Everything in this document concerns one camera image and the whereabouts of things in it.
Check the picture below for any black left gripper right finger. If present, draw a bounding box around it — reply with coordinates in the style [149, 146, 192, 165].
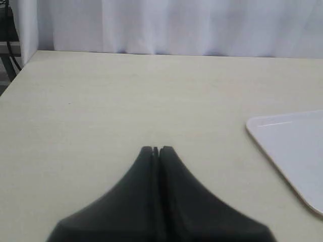
[159, 146, 276, 241]

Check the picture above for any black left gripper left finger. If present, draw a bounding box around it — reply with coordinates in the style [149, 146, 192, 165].
[48, 147, 157, 241]

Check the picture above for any white backdrop curtain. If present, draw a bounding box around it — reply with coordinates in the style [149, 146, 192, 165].
[10, 1, 322, 63]

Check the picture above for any dark metal stand frame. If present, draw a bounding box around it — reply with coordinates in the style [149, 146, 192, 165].
[1, 1, 21, 95]

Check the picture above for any white plastic tray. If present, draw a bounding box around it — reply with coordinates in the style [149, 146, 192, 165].
[246, 110, 322, 215]

